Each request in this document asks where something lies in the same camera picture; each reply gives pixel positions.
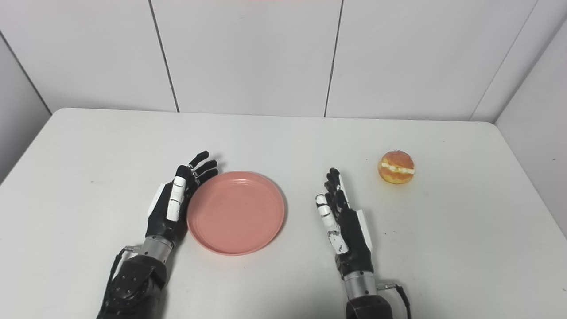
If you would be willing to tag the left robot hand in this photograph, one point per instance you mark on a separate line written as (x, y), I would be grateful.
(175, 204)

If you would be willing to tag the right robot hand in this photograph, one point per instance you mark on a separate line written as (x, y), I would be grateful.
(345, 226)

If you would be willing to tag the pink plate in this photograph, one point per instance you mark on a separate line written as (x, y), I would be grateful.
(236, 212)

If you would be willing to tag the cream puff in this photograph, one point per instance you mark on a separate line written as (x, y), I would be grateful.
(396, 167)

